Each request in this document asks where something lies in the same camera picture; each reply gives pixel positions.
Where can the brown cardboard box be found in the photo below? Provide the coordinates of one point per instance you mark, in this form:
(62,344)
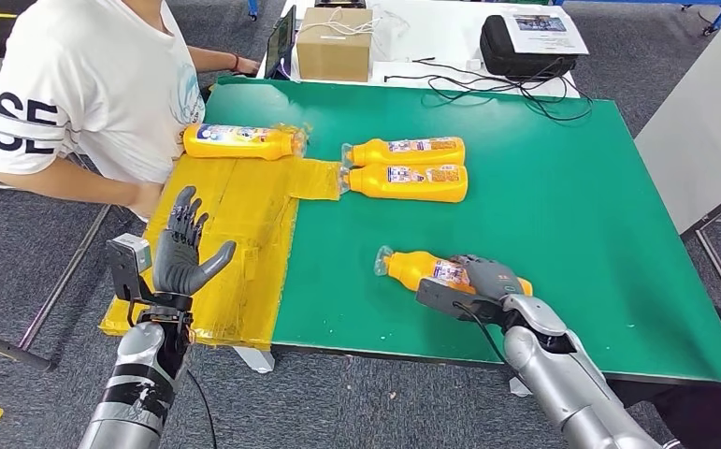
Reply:
(335,52)

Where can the pale grey table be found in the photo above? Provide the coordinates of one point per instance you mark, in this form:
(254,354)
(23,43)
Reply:
(701,124)

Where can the small white adapter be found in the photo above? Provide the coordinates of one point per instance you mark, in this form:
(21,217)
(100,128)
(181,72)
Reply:
(473,62)

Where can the person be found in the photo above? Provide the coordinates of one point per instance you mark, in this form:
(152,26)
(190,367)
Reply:
(87,80)
(707,409)

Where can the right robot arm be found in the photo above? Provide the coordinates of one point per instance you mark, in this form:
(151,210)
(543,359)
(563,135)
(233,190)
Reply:
(552,372)

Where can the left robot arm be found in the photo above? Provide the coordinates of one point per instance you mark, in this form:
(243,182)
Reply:
(137,372)

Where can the person's right forearm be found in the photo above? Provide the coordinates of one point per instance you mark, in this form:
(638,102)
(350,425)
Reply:
(75,186)

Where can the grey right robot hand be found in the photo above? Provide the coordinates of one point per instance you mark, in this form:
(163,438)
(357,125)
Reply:
(490,279)

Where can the green table mat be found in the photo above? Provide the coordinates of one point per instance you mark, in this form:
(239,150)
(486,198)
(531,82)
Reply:
(552,186)

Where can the white table foot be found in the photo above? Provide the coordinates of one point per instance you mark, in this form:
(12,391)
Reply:
(255,360)
(519,387)

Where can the orange detergent bottle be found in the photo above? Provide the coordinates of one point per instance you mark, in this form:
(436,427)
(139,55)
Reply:
(409,191)
(397,158)
(242,147)
(409,269)

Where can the yellow taped sheet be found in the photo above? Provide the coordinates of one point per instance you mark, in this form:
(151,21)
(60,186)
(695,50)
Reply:
(242,248)

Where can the person's left hand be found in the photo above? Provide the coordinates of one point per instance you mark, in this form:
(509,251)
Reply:
(248,66)

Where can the black device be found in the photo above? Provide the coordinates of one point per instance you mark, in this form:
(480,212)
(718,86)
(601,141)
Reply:
(339,3)

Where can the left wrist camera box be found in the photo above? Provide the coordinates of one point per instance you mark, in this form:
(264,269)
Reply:
(131,254)

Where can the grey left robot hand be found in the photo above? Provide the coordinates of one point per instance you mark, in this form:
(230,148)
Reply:
(177,266)

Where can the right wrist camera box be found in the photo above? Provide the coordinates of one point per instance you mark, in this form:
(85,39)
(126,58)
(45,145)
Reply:
(447,297)

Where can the black zip case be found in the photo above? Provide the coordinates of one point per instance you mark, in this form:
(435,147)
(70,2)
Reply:
(509,59)

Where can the printed paper sheet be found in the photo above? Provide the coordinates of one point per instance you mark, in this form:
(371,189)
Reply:
(546,40)

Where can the white desk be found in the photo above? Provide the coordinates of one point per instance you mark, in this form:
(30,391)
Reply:
(434,31)

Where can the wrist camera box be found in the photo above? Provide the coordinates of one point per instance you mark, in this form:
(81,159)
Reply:
(131,254)
(447,297)

